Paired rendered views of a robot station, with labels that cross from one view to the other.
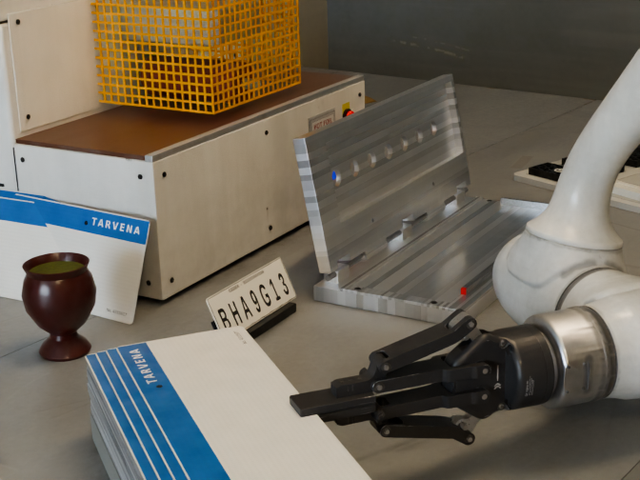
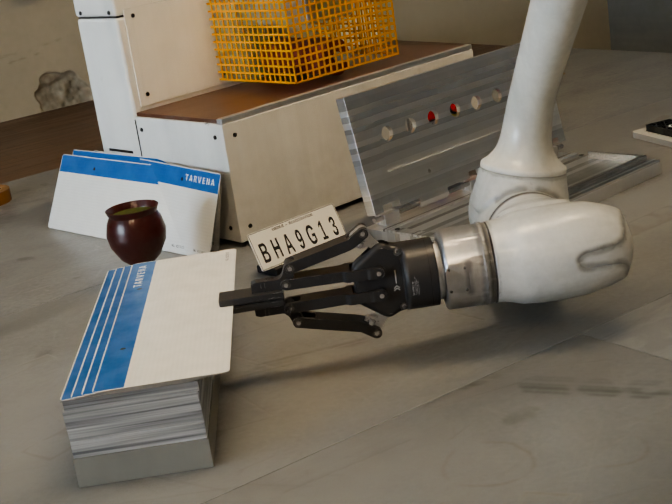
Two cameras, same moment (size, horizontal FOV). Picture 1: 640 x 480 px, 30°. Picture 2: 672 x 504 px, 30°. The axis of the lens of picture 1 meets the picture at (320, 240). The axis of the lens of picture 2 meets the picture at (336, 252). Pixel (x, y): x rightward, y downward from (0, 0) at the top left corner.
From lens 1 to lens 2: 58 cm
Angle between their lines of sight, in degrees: 19
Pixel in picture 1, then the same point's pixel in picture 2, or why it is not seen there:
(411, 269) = (458, 213)
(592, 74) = not seen: outside the picture
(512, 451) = (430, 349)
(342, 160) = (394, 117)
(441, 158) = not seen: hidden behind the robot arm
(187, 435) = (130, 319)
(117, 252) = (200, 202)
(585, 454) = (488, 351)
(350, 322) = not seen: hidden behind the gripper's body
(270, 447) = (179, 325)
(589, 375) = (469, 278)
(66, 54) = (182, 40)
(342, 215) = (394, 166)
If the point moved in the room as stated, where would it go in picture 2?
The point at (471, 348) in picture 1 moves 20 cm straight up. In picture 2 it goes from (368, 254) to (342, 70)
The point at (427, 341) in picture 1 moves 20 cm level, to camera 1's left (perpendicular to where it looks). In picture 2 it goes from (325, 248) to (156, 255)
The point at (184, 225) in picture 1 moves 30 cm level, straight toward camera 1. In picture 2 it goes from (261, 178) to (207, 240)
